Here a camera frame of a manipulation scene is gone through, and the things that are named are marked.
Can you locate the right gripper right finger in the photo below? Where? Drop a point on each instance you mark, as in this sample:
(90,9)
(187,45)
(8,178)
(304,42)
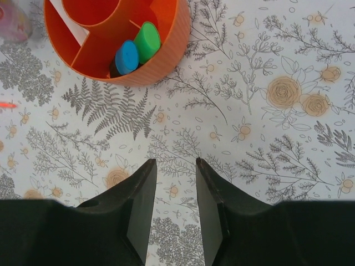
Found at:
(238,229)

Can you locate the blue black highlighter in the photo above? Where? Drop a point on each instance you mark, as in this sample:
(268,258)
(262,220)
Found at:
(125,61)

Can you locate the orange pen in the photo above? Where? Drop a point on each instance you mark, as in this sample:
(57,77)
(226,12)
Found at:
(7,105)

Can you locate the pink capped pen tube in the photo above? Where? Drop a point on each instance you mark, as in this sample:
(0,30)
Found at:
(15,24)

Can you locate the floral table mat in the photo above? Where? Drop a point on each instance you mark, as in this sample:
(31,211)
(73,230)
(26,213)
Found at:
(264,93)

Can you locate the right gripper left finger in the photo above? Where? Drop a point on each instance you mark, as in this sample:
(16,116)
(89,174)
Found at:
(112,228)

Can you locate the blue capped white marker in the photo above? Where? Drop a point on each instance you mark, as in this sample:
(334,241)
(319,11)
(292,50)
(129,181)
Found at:
(78,32)

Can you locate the orange round organizer container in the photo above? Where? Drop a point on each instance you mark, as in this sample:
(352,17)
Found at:
(110,23)

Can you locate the green black highlighter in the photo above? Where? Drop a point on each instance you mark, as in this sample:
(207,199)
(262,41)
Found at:
(147,42)

